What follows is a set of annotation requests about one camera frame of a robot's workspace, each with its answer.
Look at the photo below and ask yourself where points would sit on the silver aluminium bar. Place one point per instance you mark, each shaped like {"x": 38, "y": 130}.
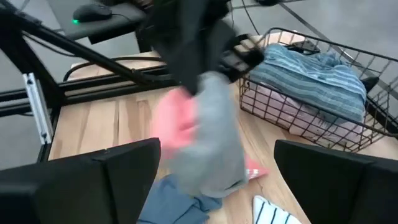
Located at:
{"x": 37, "y": 109}

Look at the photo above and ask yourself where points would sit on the blue striped shirt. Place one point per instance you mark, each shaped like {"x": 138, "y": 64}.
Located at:
{"x": 311, "y": 81}

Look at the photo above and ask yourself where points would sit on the grey sock coral cuff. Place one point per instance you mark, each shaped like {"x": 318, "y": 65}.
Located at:
{"x": 211, "y": 140}
{"x": 256, "y": 169}

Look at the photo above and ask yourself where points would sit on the black aluminium table frame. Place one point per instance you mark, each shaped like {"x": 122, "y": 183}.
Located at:
{"x": 77, "y": 51}

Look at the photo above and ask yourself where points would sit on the grey desk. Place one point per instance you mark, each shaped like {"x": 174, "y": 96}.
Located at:
{"x": 124, "y": 21}

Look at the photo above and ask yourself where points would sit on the white sock dark stripes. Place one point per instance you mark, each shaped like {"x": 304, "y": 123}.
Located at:
{"x": 273, "y": 213}

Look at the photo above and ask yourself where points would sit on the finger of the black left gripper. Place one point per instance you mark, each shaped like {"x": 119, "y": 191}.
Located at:
{"x": 194, "y": 68}
{"x": 175, "y": 65}

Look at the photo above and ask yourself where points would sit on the black computer mouse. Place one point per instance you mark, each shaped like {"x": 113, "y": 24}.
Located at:
{"x": 91, "y": 12}

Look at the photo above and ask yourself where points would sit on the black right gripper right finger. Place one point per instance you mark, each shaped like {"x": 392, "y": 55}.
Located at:
{"x": 342, "y": 193}

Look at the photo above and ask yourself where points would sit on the pink checked button shirt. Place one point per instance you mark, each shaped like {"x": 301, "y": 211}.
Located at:
{"x": 295, "y": 119}

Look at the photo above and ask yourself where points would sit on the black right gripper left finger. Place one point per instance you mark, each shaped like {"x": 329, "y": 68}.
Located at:
{"x": 62, "y": 193}

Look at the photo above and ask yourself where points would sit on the blue sock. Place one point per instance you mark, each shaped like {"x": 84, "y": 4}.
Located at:
{"x": 174, "y": 202}

